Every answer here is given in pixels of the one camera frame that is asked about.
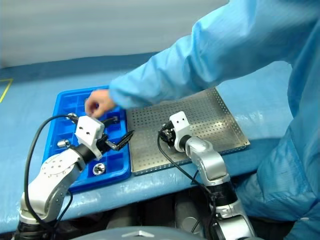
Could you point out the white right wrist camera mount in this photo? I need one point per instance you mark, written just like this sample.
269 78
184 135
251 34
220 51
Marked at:
180 125

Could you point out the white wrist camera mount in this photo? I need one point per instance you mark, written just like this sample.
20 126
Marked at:
87 130
180 125

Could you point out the grey rounded shape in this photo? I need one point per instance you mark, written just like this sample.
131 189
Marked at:
187 212

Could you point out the person arm blue sleeve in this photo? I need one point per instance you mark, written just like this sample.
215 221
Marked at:
175 75

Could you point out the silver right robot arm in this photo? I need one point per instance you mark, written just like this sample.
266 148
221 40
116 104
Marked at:
210 160

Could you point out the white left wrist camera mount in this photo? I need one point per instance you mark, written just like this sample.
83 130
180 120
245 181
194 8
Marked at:
87 130

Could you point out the blue compartment tray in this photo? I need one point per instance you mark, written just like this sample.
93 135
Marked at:
65 130

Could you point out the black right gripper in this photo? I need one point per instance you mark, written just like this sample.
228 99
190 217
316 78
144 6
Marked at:
168 135

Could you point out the perforated metal tray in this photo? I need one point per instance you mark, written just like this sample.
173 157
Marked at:
200 117

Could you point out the person blue cleanroom coat body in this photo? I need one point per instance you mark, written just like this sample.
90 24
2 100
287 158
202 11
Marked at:
295 150

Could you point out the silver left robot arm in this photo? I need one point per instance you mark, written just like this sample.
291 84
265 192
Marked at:
55 172

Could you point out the person bare hand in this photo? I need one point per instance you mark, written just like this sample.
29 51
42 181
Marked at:
100 102

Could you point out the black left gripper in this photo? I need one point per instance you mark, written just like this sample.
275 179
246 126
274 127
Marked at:
105 143

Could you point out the grey robot torso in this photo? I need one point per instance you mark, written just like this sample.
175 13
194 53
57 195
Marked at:
150 235

